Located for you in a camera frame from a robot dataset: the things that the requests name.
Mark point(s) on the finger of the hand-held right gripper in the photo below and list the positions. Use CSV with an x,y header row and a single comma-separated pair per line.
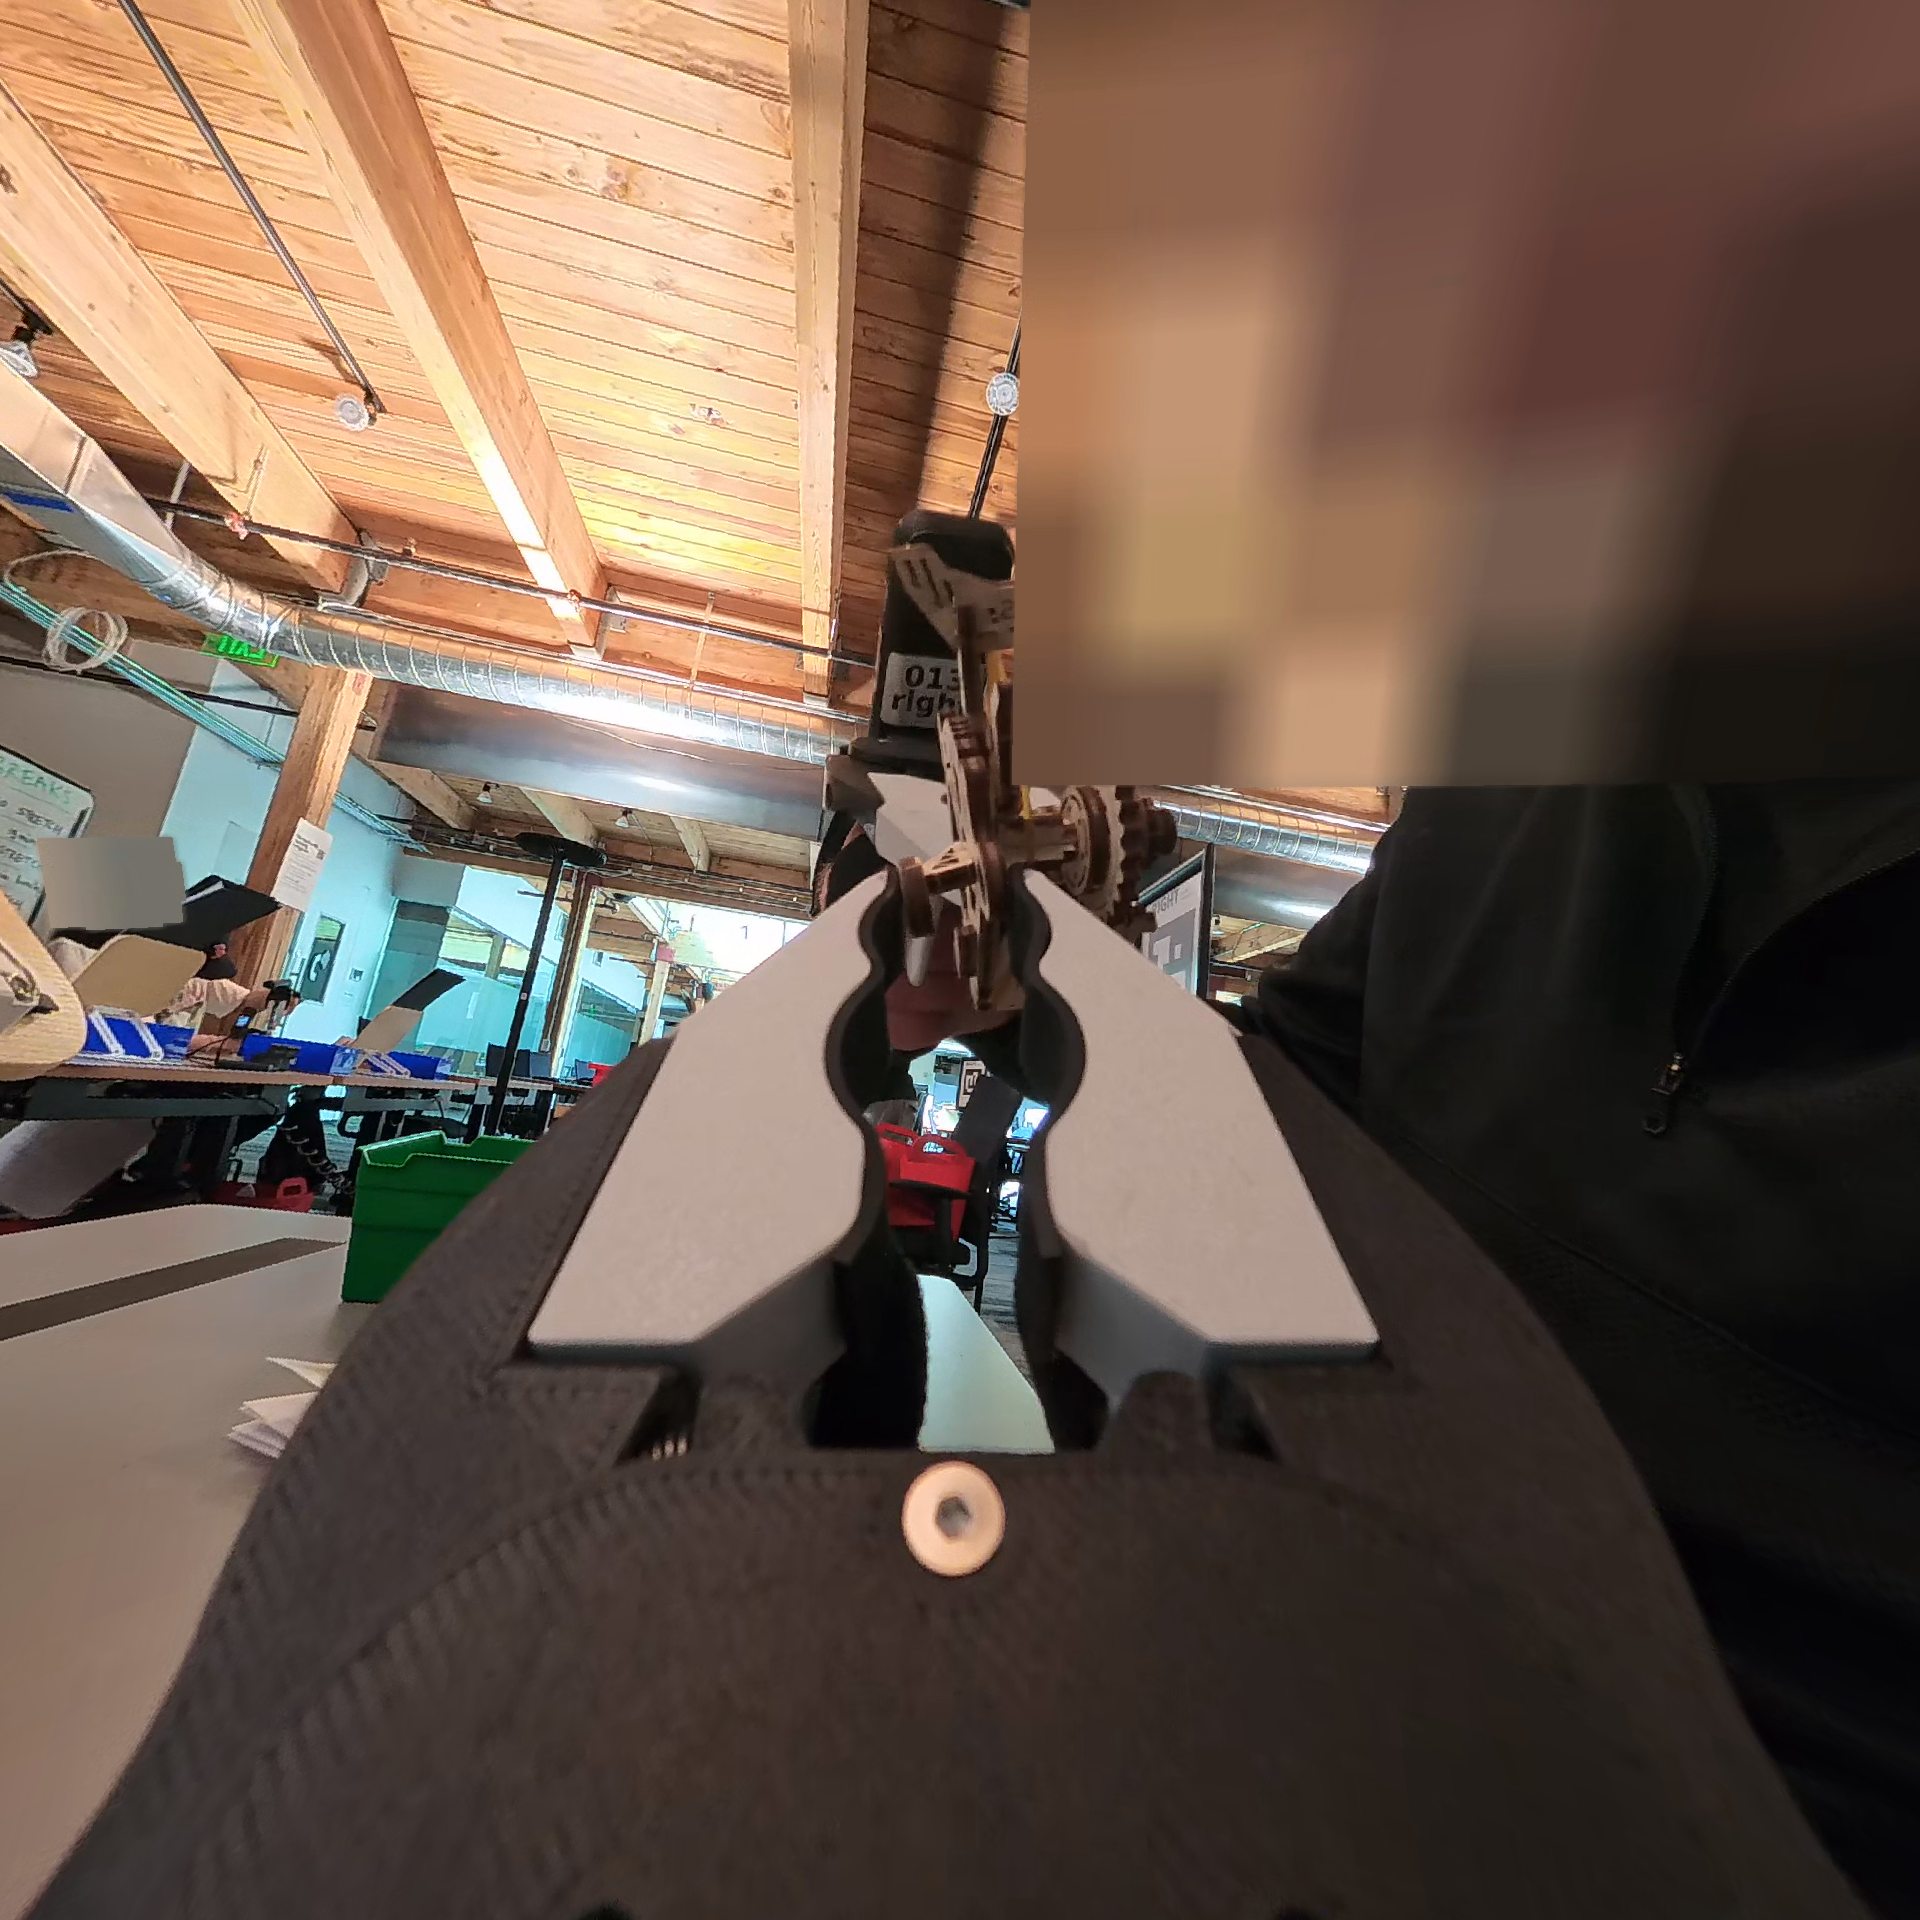
x,y
908,819

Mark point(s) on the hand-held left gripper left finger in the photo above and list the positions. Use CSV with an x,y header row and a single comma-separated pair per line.
x,y
705,1185

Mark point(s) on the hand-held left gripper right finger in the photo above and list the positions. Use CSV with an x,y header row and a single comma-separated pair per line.
x,y
1200,1201

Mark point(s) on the brown wooden model assembly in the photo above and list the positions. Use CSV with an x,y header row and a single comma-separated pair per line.
x,y
990,855

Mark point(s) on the person's right hand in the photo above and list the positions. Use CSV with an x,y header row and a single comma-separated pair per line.
x,y
937,1003

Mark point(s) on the framed black-white marker sign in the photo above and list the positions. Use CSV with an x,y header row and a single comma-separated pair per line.
x,y
1177,921

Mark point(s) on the stacked green plastic bins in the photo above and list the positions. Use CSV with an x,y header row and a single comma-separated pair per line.
x,y
420,1214

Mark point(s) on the black pole stand with disc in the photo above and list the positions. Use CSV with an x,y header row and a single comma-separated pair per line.
x,y
558,849

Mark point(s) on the blue striped storage bin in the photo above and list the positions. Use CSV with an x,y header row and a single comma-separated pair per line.
x,y
136,1035
346,1058

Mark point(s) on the person's black clothing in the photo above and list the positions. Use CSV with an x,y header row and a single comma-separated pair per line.
x,y
1651,1201

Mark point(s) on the open instruction booklet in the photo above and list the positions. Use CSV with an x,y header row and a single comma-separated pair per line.
x,y
276,1410

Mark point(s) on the wooden book stand white base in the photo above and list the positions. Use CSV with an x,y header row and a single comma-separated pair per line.
x,y
36,1020

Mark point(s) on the handwritten whiteboard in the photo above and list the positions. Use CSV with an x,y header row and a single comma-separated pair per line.
x,y
30,839

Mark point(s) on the silver ventilation duct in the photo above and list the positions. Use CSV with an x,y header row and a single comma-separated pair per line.
x,y
451,660

